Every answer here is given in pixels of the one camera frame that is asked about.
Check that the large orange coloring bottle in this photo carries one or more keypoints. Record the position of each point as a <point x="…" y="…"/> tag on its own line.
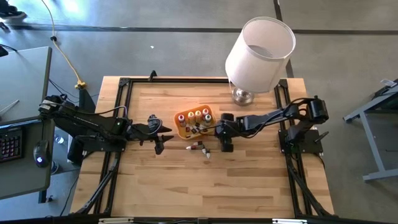
<point x="190" y="115"/>

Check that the yellow plastic bin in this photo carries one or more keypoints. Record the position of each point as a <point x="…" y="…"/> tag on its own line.
<point x="178" y="124"/>

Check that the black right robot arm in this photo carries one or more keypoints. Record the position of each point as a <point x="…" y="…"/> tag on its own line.
<point x="267" y="118"/>

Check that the person's foot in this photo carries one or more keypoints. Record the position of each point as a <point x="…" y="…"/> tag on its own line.
<point x="12" y="13"/>

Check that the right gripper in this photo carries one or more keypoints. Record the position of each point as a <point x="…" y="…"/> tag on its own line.
<point x="226" y="132"/>

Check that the grey metal stand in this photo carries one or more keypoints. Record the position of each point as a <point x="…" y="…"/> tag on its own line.
<point x="381" y="175"/>

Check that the grey computer desk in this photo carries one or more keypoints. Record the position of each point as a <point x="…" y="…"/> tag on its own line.
<point x="25" y="77"/>

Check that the large green coloring bottle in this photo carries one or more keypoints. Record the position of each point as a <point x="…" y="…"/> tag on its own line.
<point x="207" y="118"/>

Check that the black aluminium table frame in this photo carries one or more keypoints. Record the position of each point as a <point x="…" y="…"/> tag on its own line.
<point x="186" y="80"/>

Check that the silver pen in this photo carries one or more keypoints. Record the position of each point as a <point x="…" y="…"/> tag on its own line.
<point x="9" y="106"/>

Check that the black keyboard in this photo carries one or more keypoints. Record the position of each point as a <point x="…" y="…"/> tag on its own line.
<point x="11" y="144"/>

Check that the small black clamp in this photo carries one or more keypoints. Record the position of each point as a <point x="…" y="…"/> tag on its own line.
<point x="152" y="75"/>

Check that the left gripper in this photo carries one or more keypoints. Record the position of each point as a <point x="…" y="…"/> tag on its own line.
<point x="147" y="132"/>

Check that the black computer mouse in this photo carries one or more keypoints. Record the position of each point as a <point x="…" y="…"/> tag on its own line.
<point x="41" y="152"/>

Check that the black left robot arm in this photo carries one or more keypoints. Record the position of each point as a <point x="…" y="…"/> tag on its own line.
<point x="93" y="123"/>

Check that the large dark red coloring bottle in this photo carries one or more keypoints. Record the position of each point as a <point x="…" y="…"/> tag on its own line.
<point x="181" y="118"/>

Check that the small dark red coloring bottle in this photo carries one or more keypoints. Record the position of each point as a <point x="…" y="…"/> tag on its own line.
<point x="191" y="148"/>

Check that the white shade silver table lamp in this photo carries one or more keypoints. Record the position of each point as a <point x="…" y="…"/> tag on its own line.
<point x="258" y="62"/>

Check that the silver metal bracket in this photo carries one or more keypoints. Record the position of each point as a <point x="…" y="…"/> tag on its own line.
<point x="116" y="221"/>
<point x="289" y="221"/>

